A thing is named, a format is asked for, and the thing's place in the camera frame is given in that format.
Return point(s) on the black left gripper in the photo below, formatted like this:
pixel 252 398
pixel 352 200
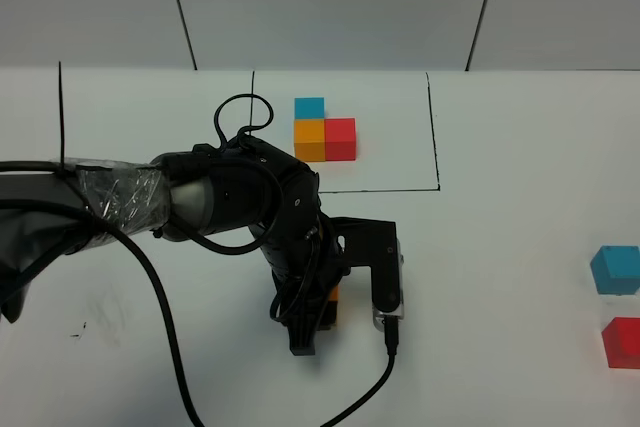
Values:
pixel 300 257

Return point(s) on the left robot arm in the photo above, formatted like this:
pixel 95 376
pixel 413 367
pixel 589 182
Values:
pixel 243 196

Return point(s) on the orange template block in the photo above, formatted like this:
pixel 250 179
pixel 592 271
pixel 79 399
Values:
pixel 309 140

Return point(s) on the red template block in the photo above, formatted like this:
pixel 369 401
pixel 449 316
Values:
pixel 340 139

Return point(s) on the blue template block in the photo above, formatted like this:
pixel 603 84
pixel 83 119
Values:
pixel 309 108

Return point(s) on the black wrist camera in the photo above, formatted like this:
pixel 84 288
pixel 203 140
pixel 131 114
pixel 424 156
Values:
pixel 373 244

